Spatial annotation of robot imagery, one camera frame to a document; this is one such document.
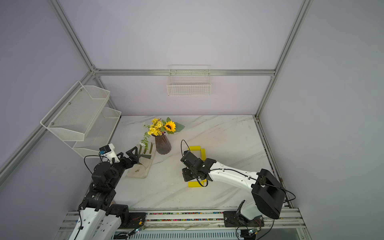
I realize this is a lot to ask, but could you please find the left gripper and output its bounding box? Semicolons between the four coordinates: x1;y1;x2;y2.
109;147;139;189

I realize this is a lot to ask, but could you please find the yellow building block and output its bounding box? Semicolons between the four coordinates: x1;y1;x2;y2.
188;180;208;188
189;146;201;151
201;148;207;161

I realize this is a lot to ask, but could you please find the white grey work glove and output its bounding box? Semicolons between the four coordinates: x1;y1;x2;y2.
125;142;157;179

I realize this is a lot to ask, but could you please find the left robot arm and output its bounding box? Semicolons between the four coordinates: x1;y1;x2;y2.
70;144;145;240

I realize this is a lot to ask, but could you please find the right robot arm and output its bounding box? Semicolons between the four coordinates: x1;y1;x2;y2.
181;151;286;221

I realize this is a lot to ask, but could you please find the purple ribbed glass vase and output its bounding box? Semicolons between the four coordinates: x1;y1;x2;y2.
155;135;172;155

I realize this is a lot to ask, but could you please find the yellow artificial flower bouquet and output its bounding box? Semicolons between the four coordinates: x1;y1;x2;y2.
140;118;185;149

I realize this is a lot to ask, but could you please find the white two-tier mesh shelf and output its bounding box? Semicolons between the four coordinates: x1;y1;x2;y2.
40;82;122;158

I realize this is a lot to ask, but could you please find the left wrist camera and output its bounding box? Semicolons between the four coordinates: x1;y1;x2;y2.
99;144;120;165

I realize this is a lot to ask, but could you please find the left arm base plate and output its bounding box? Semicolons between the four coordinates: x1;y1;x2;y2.
120;212;147;229

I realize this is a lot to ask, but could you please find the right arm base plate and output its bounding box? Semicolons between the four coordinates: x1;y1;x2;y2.
223;211;265;228

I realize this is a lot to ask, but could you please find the aluminium mounting rail base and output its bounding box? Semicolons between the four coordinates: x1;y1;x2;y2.
55;208;311;240

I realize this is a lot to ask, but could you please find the white wire wall basket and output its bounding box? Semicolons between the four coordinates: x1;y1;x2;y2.
167;65;212;97

